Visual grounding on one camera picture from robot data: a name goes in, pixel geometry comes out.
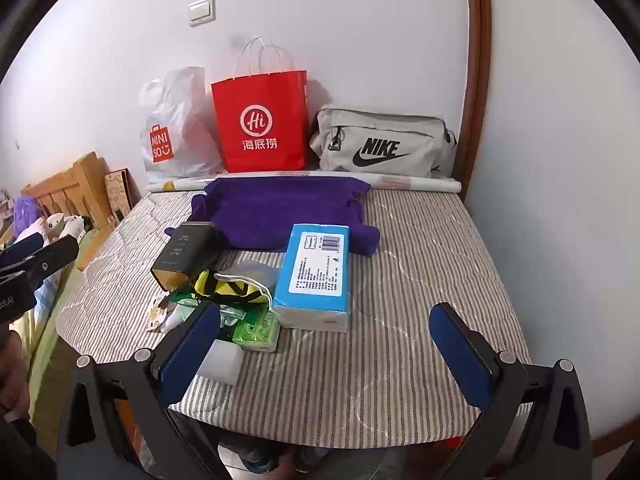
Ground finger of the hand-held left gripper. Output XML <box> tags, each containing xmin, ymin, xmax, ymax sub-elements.
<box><xmin>0</xmin><ymin>234</ymin><xmax>48</xmax><ymax>267</ymax></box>
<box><xmin>20</xmin><ymin>236</ymin><xmax>81</xmax><ymax>286</ymax></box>

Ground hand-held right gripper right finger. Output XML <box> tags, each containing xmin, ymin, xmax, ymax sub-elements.
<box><xmin>429</xmin><ymin>302</ymin><xmax>593</xmax><ymax>480</ymax></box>

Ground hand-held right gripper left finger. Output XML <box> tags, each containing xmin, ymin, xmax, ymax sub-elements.
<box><xmin>57</xmin><ymin>302</ymin><xmax>236</xmax><ymax>480</ymax></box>

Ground green tissue pack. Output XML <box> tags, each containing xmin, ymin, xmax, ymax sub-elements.
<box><xmin>230</xmin><ymin>302</ymin><xmax>282</xmax><ymax>353</ymax></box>

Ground yellow and black sock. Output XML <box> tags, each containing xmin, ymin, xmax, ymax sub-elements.
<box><xmin>192</xmin><ymin>269</ymin><xmax>273</xmax><ymax>311</ymax></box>

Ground clear plastic bag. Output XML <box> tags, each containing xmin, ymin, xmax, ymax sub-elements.
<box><xmin>215</xmin><ymin>255</ymin><xmax>281</xmax><ymax>286</ymax></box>

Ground purple plush toy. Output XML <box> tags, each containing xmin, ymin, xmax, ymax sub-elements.
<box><xmin>12</xmin><ymin>195</ymin><xmax>46</xmax><ymax>241</ymax></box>

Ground green bedsheet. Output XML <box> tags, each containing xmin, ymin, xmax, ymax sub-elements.
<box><xmin>10</xmin><ymin>230</ymin><xmax>116</xmax><ymax>461</ymax></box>

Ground striped mattress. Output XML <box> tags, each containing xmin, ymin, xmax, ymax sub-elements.
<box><xmin>55</xmin><ymin>180</ymin><xmax>533</xmax><ymax>433</ymax></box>

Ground wooden headboard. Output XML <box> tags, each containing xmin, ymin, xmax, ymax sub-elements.
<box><xmin>20</xmin><ymin>151</ymin><xmax>113</xmax><ymax>271</ymax></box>

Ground patterned cardboard box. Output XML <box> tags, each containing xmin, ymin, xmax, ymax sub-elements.
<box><xmin>104</xmin><ymin>169</ymin><xmax>135</xmax><ymax>221</ymax></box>

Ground dark green box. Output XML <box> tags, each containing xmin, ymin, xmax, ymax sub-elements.
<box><xmin>150</xmin><ymin>220</ymin><xmax>221</xmax><ymax>292</ymax></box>

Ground blue tissue pack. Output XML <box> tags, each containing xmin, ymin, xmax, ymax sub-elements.
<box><xmin>271</xmin><ymin>223</ymin><xmax>352</xmax><ymax>333</ymax></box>

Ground purple towel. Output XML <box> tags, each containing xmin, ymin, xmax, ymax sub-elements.
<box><xmin>165</xmin><ymin>170</ymin><xmax>381</xmax><ymax>257</ymax></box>

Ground rolled white printed paper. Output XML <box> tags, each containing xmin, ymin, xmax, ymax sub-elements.
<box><xmin>145</xmin><ymin>172</ymin><xmax>461</xmax><ymax>195</ymax></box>

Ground white plastic shopping bag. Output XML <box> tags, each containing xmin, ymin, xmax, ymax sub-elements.
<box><xmin>139</xmin><ymin>66</ymin><xmax>228</xmax><ymax>181</ymax></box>

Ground grey waist bag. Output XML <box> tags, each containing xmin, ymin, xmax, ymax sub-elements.
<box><xmin>308</xmin><ymin>104</ymin><xmax>458</xmax><ymax>178</ymax></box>

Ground red paper shopping bag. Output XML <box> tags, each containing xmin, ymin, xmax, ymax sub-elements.
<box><xmin>211</xmin><ymin>36</ymin><xmax>309</xmax><ymax>173</ymax></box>

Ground brown wooden door frame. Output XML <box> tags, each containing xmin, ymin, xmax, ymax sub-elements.
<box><xmin>462</xmin><ymin>0</ymin><xmax>496</xmax><ymax>201</ymax></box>

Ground white wall light switch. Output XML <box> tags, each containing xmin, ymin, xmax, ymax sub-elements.
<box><xmin>188</xmin><ymin>0</ymin><xmax>217</xmax><ymax>27</ymax></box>

